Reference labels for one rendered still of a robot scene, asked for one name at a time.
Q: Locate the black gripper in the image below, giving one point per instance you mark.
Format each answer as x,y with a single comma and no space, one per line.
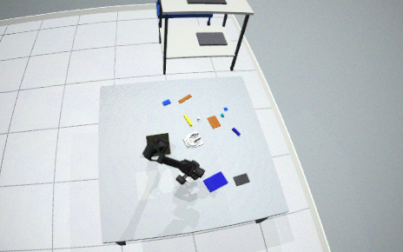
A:
181,179

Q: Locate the orange flat bar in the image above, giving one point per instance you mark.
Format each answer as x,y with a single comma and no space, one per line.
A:
184,99

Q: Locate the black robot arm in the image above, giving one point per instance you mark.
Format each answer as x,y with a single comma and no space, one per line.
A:
186,167

